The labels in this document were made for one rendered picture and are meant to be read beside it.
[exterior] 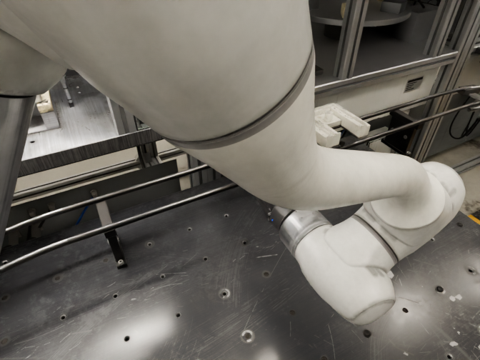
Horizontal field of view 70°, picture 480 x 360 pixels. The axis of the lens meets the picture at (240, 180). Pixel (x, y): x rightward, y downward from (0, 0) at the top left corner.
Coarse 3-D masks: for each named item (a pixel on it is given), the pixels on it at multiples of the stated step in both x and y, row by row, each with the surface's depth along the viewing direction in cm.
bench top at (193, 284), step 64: (192, 192) 101; (0, 256) 83; (64, 256) 83; (128, 256) 83; (192, 256) 83; (256, 256) 83; (448, 256) 83; (0, 320) 71; (64, 320) 71; (128, 320) 71; (192, 320) 71; (256, 320) 71; (320, 320) 71; (384, 320) 71; (448, 320) 71
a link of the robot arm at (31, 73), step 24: (0, 48) 19; (24, 48) 20; (0, 72) 20; (24, 72) 21; (48, 72) 23; (0, 96) 22; (24, 96) 24; (0, 120) 23; (24, 120) 25; (0, 144) 24; (24, 144) 27; (0, 168) 24; (0, 192) 26; (0, 216) 27; (0, 240) 28
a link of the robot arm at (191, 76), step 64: (0, 0) 11; (64, 0) 9; (128, 0) 9; (192, 0) 10; (256, 0) 11; (64, 64) 15; (128, 64) 11; (192, 64) 11; (256, 64) 13; (192, 128) 15
